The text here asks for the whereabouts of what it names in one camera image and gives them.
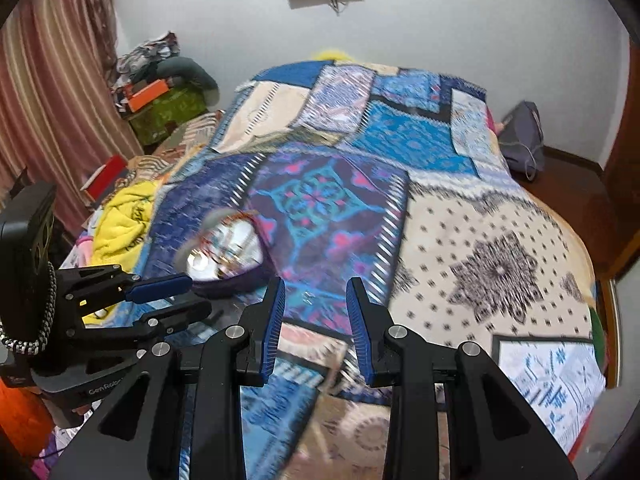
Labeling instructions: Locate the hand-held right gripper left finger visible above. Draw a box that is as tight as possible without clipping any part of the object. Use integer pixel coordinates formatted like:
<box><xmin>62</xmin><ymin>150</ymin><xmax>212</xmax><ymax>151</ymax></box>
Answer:
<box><xmin>50</xmin><ymin>276</ymin><xmax>287</xmax><ymax>480</ymax></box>

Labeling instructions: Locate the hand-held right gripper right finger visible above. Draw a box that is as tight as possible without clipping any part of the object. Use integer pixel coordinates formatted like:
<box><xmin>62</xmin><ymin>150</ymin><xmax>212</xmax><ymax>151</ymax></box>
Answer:
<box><xmin>346</xmin><ymin>277</ymin><xmax>579</xmax><ymax>480</ymax></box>

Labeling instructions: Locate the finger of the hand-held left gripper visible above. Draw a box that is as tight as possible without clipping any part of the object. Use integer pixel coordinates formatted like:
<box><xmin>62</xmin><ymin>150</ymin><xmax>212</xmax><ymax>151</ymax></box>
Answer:
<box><xmin>56</xmin><ymin>264</ymin><xmax>194</xmax><ymax>312</ymax></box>
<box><xmin>70</xmin><ymin>300</ymin><xmax>214</xmax><ymax>357</ymax></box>

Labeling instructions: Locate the purple heart-shaped box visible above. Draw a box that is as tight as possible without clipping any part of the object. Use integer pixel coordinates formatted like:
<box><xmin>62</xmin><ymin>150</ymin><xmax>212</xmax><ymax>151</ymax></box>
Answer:
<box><xmin>186</xmin><ymin>209</ymin><xmax>275</xmax><ymax>297</ymax></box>

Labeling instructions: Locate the cartoon print sheet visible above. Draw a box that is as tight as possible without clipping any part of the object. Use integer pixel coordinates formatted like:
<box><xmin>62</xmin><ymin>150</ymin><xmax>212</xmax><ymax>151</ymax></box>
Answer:
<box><xmin>61</xmin><ymin>232</ymin><xmax>102</xmax><ymax>270</ymax></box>

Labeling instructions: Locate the yellow blanket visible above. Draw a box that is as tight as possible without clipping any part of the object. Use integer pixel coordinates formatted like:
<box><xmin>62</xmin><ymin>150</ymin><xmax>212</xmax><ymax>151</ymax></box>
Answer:
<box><xmin>79</xmin><ymin>177</ymin><xmax>167</xmax><ymax>327</ymax></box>

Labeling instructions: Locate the red and white box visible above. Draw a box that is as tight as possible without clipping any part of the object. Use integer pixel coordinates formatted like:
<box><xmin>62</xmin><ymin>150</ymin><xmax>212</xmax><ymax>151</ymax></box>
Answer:
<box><xmin>80</xmin><ymin>154</ymin><xmax>129</xmax><ymax>207</ymax></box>

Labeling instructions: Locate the patchwork blue blanket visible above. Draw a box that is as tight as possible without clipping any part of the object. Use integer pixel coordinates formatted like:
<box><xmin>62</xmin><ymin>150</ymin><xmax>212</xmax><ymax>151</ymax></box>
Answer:
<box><xmin>134</xmin><ymin>59</ymin><xmax>609</xmax><ymax>480</ymax></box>

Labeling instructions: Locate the striped beige bedding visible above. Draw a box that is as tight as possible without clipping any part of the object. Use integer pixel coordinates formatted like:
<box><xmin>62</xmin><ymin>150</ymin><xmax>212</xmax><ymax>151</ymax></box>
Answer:
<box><xmin>124</xmin><ymin>111</ymin><xmax>227</xmax><ymax>182</ymax></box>

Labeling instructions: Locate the striped brown curtain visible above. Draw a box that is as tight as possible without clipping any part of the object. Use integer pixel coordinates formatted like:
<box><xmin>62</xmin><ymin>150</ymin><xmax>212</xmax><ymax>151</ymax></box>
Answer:
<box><xmin>0</xmin><ymin>0</ymin><xmax>147</xmax><ymax>243</ymax></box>

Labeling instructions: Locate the green box with clutter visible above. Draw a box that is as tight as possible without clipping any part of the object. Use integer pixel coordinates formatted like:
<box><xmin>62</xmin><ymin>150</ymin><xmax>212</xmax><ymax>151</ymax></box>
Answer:
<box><xmin>127</xmin><ymin>85</ymin><xmax>209</xmax><ymax>154</ymax></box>

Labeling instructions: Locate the orange box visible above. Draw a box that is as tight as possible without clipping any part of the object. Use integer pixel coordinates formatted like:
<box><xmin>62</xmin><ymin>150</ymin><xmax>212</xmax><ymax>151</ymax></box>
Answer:
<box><xmin>127</xmin><ymin>79</ymin><xmax>170</xmax><ymax>114</ymax></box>

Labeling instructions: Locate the pile of clothes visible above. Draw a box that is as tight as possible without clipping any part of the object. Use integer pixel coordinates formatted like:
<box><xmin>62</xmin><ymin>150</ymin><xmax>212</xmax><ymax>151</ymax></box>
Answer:
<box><xmin>114</xmin><ymin>31</ymin><xmax>182</xmax><ymax>92</ymax></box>

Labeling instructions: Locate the grey bag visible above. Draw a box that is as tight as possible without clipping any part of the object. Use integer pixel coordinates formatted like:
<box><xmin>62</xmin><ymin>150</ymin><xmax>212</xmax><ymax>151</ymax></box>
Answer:
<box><xmin>497</xmin><ymin>100</ymin><xmax>546</xmax><ymax>182</ymax></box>

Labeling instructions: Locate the yellow plush toy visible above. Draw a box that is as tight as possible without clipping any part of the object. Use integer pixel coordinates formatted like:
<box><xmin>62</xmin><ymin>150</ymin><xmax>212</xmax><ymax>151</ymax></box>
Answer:
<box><xmin>309</xmin><ymin>48</ymin><xmax>362</xmax><ymax>64</ymax></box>

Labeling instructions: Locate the wooden wardrobe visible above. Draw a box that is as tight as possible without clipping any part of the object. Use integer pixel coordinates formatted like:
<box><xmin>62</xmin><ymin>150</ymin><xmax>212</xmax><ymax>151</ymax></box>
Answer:
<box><xmin>601</xmin><ymin>25</ymin><xmax>640</xmax><ymax>281</ymax></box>

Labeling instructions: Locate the black white coiled cable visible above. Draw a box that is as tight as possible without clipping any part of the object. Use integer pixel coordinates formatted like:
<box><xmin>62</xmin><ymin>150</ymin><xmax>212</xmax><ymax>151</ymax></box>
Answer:
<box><xmin>0</xmin><ymin>259</ymin><xmax>58</xmax><ymax>357</ymax></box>

